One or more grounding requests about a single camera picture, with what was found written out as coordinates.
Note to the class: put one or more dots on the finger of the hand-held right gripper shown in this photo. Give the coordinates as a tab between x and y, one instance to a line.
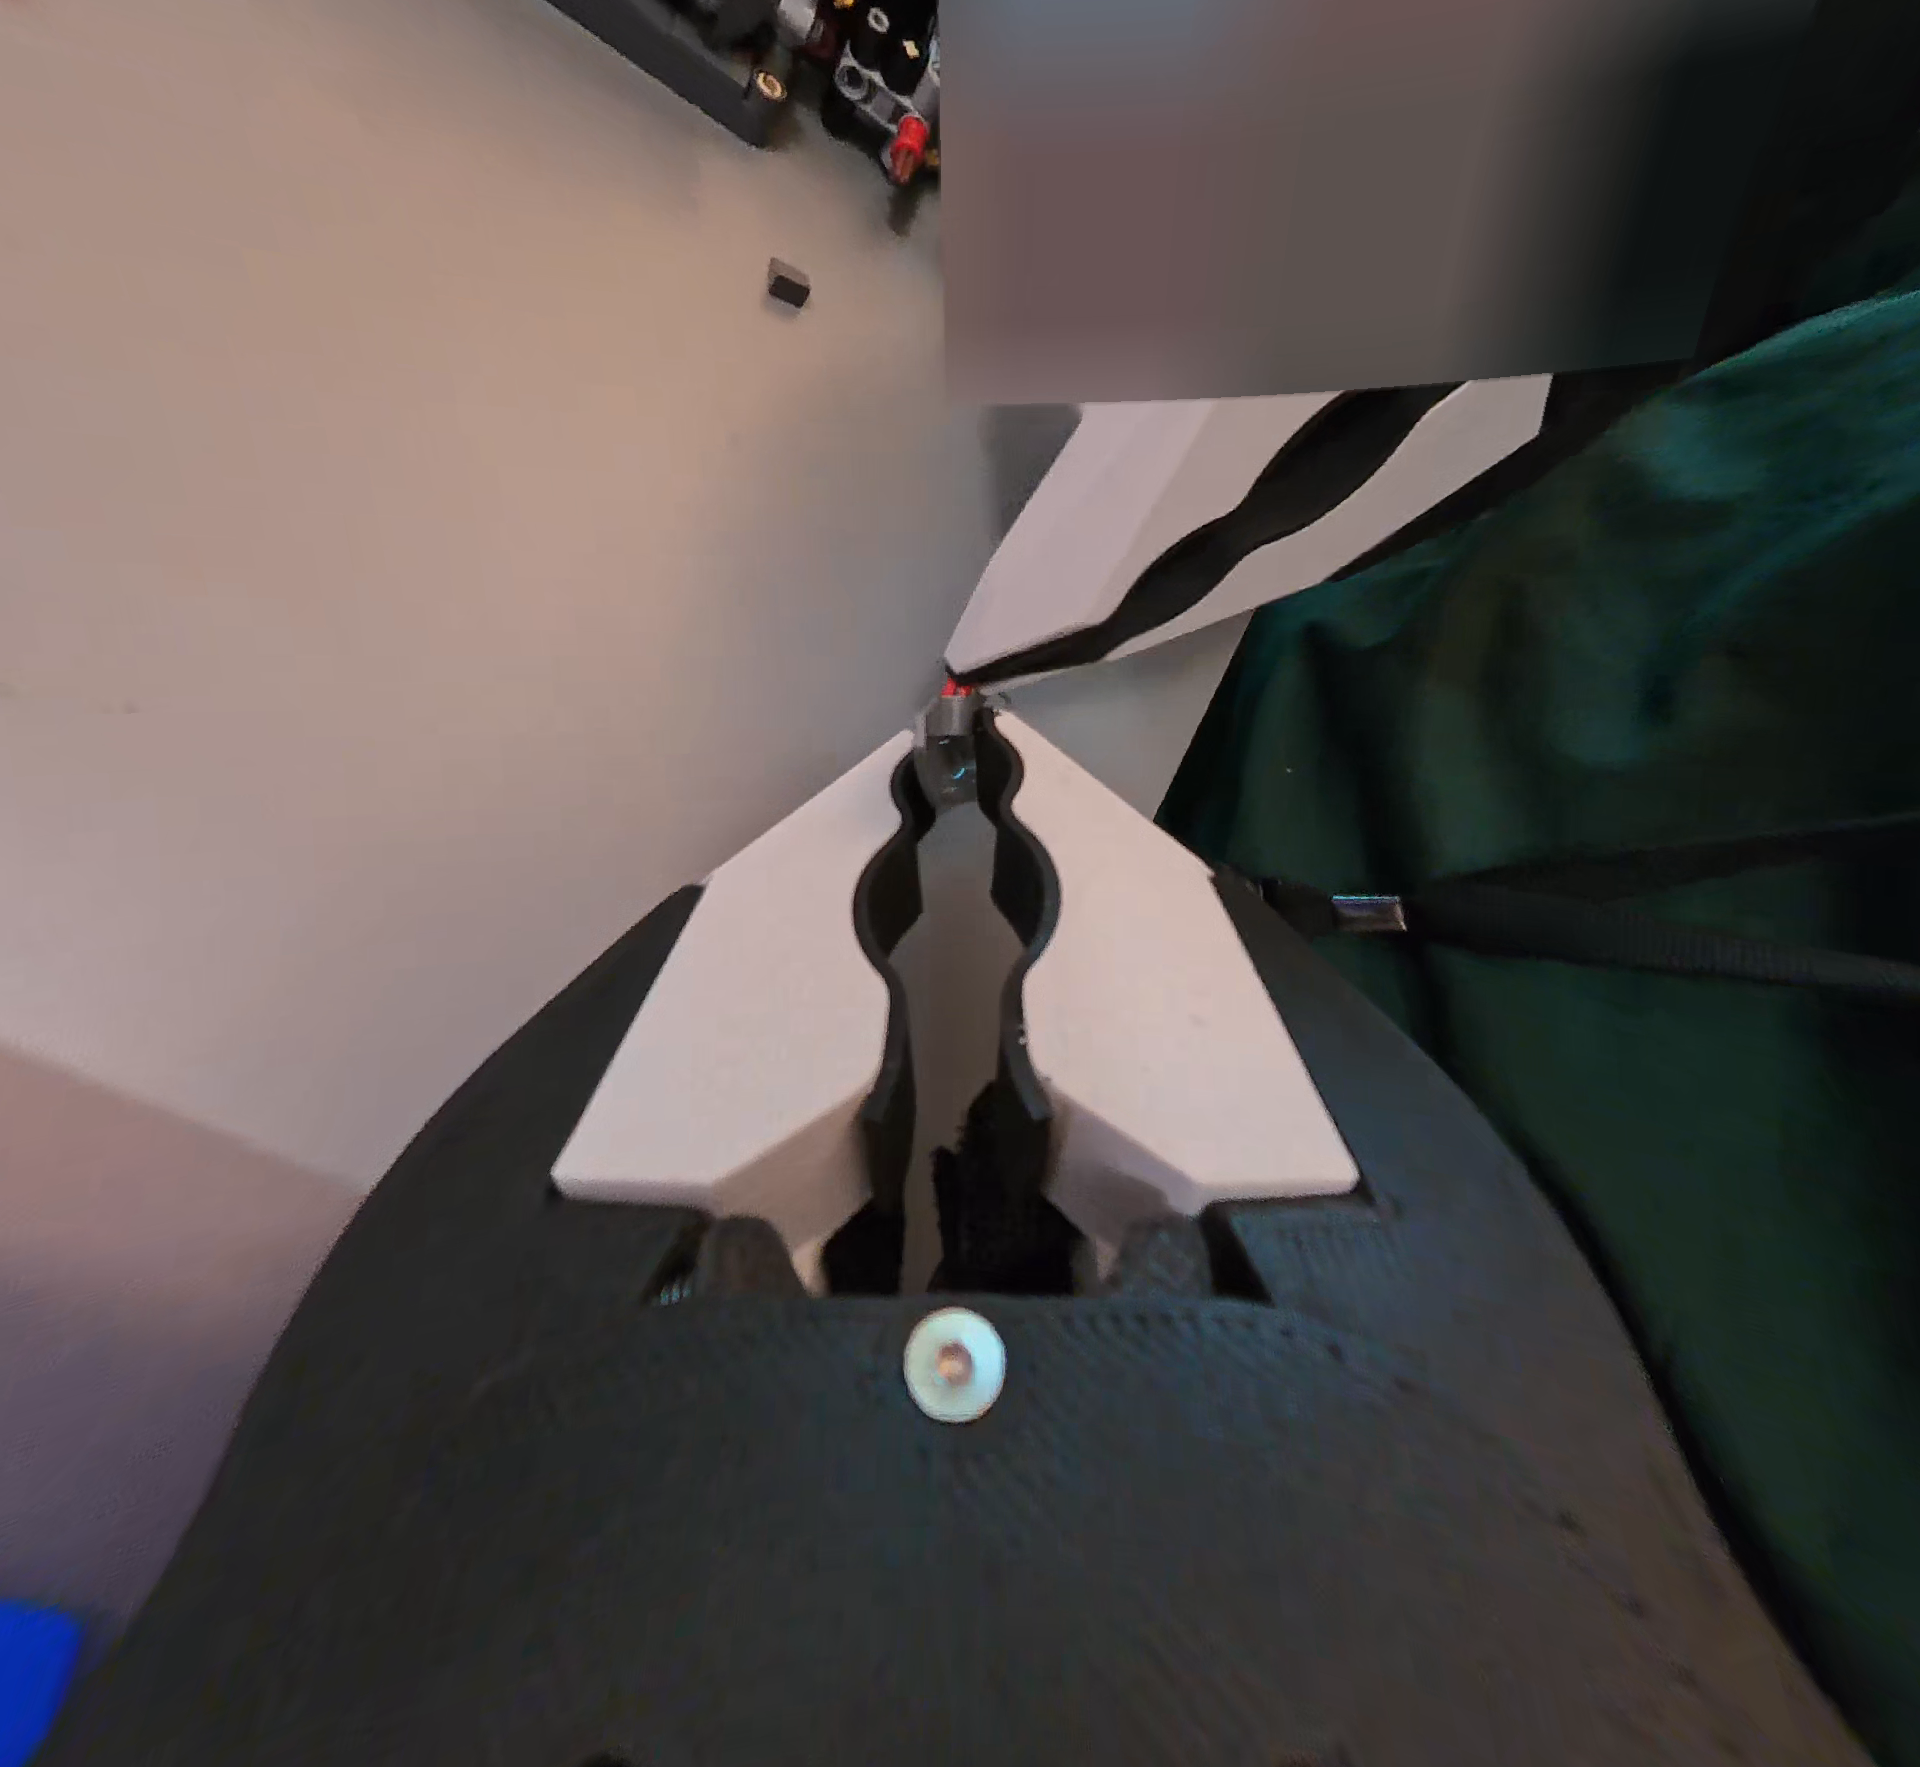
1438	462
1111	507

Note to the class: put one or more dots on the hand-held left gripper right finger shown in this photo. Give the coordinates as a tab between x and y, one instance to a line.
1168	1033

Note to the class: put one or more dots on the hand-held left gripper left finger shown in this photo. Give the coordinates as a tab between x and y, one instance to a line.
720	1033

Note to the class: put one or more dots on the grey lego wing piece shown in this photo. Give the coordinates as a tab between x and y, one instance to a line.
948	762

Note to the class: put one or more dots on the small dark lego piece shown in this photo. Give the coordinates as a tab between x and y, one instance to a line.
791	286

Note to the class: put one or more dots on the blue plastic parts bin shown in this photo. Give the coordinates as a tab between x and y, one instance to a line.
39	1686

